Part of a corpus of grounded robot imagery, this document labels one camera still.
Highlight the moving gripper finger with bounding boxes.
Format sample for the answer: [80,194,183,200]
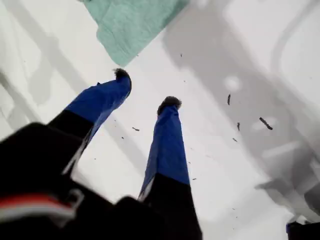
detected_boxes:
[47,67,132,154]

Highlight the red white servo wire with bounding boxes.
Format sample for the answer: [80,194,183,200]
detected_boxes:
[0,189,85,227]

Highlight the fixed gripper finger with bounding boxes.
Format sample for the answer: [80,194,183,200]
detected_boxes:
[138,96,203,240]

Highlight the pale green T-shirt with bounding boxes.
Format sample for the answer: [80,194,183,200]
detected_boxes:
[77,0,191,68]

